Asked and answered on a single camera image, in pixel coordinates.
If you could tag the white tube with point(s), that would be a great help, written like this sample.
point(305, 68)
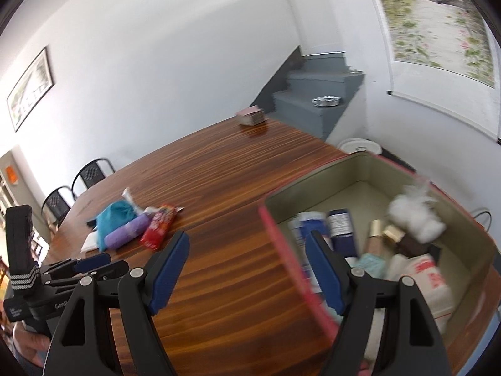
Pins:
point(131, 199)

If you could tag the hanging scroll painting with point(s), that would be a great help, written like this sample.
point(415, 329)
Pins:
point(438, 27)

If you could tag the purple roll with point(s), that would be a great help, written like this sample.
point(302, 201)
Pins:
point(129, 233)

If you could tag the black metal chair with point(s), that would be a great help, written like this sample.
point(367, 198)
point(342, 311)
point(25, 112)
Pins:
point(92, 174)
point(56, 205)

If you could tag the person's left hand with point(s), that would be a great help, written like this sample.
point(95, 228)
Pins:
point(31, 340)

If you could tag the white plastic bag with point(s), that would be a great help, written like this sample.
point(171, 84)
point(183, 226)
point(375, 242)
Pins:
point(417, 211)

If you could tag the pink storage box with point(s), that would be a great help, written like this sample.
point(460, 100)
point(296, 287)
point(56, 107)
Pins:
point(352, 172)

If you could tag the gold capped beige bottle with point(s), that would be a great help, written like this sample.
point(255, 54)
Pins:
point(373, 239)

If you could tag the gold capped brown bottle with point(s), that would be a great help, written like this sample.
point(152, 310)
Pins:
point(407, 241)

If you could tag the framed wall picture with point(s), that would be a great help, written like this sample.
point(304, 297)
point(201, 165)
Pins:
point(29, 90)

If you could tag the blue and white packet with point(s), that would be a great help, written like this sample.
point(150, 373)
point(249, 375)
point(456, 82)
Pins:
point(303, 223)

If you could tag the wooden desktop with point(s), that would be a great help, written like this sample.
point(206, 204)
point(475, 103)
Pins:
point(219, 172)

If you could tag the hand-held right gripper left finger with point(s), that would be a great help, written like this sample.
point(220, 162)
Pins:
point(168, 278)

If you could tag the small pink box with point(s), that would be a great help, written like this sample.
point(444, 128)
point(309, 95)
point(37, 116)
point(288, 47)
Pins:
point(252, 115)

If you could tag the orange sign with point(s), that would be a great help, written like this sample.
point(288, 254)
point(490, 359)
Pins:
point(12, 175)

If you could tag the grey staircase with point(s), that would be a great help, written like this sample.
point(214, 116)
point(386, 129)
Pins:
point(313, 82)

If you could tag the white tissue packet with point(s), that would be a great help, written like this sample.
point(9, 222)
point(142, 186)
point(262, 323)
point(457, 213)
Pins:
point(90, 243)

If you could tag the white packet red print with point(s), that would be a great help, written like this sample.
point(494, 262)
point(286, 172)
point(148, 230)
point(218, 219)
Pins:
point(428, 282)

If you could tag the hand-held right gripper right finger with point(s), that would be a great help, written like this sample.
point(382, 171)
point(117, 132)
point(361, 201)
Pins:
point(327, 274)

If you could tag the red snack packet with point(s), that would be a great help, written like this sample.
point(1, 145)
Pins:
point(158, 227)

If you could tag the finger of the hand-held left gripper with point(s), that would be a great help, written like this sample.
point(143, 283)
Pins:
point(115, 272)
point(90, 262)

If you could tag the dark blue carton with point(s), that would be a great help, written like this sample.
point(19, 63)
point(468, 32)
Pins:
point(342, 231)

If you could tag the teal cloth pouch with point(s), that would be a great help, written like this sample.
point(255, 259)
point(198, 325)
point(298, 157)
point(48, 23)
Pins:
point(115, 223)

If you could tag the foil tray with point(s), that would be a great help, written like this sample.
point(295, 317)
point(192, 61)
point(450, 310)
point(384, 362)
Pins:
point(325, 102)

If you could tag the small teal packet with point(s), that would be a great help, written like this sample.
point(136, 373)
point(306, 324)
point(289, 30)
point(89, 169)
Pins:
point(372, 264)

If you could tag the white plastic bucket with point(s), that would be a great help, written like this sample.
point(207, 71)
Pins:
point(358, 145)

